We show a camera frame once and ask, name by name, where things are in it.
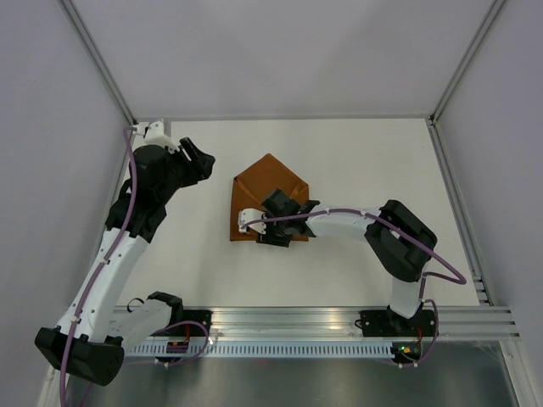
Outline orange-brown cloth napkin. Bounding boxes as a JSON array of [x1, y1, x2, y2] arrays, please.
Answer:
[[229, 153, 310, 242]]

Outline aluminium frame post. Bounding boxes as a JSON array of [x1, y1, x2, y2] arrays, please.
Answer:
[[428, 0, 509, 126], [59, 0, 138, 130]]

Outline purple cable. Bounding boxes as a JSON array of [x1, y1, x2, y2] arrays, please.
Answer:
[[245, 207, 467, 306], [58, 125, 141, 407]]

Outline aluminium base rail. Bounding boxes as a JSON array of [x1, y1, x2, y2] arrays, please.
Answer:
[[206, 306, 520, 342]]

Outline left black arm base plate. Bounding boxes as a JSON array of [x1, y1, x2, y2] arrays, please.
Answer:
[[177, 309, 212, 337]]

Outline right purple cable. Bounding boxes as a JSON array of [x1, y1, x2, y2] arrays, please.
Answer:
[[245, 207, 467, 306]]

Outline right aluminium frame post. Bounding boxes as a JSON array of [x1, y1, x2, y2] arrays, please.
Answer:
[[428, 0, 509, 126]]

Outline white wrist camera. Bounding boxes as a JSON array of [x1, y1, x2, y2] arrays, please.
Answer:
[[132, 120, 180, 153], [238, 209, 266, 234]]

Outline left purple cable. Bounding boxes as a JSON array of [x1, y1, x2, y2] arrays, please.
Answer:
[[58, 125, 141, 407]]

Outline left aluminium frame post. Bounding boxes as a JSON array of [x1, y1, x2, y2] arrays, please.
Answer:
[[59, 0, 138, 130]]

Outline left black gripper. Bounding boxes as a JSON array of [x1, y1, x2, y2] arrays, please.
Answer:
[[157, 137, 216, 204]]

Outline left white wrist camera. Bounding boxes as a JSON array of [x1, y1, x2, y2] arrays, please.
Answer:
[[132, 120, 180, 153]]

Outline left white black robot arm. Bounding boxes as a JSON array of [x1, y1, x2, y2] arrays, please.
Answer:
[[35, 137, 216, 386]]

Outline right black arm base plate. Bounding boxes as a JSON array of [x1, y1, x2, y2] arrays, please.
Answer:
[[357, 308, 437, 338]]

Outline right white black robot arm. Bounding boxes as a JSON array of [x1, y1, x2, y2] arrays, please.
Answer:
[[238, 189, 437, 335]]

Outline white slotted cable duct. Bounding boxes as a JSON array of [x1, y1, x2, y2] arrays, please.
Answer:
[[128, 339, 393, 359]]

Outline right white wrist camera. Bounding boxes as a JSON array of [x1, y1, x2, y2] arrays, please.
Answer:
[[238, 209, 266, 234]]

